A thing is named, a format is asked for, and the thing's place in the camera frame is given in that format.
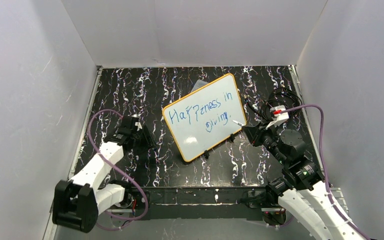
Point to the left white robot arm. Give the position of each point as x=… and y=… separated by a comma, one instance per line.
x=80, y=200

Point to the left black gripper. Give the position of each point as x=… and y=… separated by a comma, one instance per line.
x=140, y=137

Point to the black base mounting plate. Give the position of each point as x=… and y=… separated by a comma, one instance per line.
x=208, y=203

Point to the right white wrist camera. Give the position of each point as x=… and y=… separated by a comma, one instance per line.
x=278, y=118

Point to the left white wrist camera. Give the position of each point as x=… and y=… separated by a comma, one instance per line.
x=138, y=126

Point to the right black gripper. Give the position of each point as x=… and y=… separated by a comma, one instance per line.
x=256, y=135

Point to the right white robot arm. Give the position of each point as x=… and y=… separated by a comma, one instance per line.
x=302, y=190

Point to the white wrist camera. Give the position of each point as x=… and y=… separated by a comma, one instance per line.
x=278, y=118
x=138, y=126

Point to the white whiteboard marker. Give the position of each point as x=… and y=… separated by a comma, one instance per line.
x=238, y=123

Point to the yellow framed whiteboard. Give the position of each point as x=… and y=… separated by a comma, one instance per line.
x=202, y=119

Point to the clear plastic compartment box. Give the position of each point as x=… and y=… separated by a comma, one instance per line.
x=199, y=84

